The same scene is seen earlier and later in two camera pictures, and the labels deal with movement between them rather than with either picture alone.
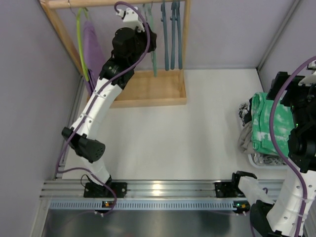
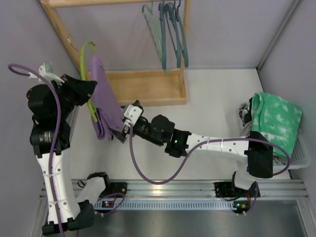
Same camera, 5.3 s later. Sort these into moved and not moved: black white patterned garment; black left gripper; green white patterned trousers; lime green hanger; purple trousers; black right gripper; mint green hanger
Moved: purple trousers; mint green hanger; lime green hanger; black left gripper; black right gripper
Not moved: black white patterned garment; green white patterned trousers
